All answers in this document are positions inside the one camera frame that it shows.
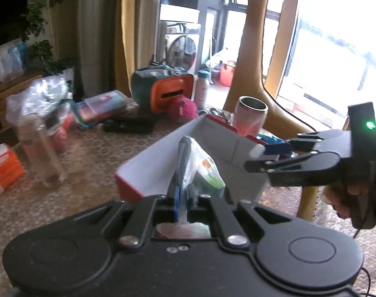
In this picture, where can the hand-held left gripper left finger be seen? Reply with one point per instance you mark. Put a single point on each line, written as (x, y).
(175, 204)

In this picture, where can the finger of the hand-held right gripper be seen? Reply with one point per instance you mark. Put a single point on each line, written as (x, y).
(299, 170)
(323, 140)

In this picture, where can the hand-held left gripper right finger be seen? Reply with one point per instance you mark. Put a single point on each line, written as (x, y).
(194, 204)

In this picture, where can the blue-grey plastic snack packet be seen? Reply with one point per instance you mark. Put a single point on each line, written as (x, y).
(203, 164)

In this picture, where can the red and white cardboard box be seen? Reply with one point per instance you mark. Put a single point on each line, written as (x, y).
(212, 136)

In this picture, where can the person's right hand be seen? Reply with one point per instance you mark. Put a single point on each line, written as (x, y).
(339, 201)

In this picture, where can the pink steel tumbler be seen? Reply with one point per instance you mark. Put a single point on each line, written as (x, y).
(249, 120)

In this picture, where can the long black flat device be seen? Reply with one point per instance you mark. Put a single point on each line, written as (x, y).
(129, 126)

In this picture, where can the pink fuzzy ball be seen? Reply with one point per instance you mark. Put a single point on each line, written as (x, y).
(183, 108)

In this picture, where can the green and orange cooler bag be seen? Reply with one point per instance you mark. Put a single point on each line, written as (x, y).
(169, 92)

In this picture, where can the white bottle with teal cap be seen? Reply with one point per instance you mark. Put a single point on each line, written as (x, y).
(202, 91)

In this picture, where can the red bucket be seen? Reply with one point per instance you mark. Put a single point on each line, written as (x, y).
(227, 75)

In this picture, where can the clear plastic storage case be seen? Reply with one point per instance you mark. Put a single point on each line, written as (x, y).
(104, 105)

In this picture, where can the giraffe-shaped tan chair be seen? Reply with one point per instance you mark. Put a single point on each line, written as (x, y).
(252, 37)

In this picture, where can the tall clear glass jar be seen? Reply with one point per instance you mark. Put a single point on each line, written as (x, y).
(42, 154)

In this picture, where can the round electric fan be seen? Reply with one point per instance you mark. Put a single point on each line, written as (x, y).
(182, 51)

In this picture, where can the large clear plastic bag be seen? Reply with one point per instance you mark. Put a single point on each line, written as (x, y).
(42, 96)

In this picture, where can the orange and white tissue box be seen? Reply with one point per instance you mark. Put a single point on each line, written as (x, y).
(5, 170)

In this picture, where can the yellow curtain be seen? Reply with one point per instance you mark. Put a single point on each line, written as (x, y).
(126, 37)

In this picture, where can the grey curtain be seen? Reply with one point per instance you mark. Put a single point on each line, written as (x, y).
(96, 37)

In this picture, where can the wooden cabinet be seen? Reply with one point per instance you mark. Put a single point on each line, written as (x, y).
(8, 92)

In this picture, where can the green potted plant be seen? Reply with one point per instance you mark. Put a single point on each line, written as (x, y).
(41, 52)

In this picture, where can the pile of clear plastic packets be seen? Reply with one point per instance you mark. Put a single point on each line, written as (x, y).
(11, 60)

